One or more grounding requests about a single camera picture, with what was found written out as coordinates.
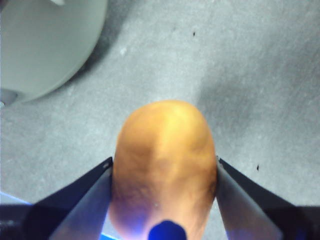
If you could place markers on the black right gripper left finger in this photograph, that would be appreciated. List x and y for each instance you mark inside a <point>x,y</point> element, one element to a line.
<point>82,200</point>

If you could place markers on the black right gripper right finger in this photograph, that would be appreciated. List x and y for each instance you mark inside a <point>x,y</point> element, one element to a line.
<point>245,207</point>

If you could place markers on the orange-brown potato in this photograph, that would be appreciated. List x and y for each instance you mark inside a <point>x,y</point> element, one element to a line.
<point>163,160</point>

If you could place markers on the sage green electric cooking pot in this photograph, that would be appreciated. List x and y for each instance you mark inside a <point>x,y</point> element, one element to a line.
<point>45,47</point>

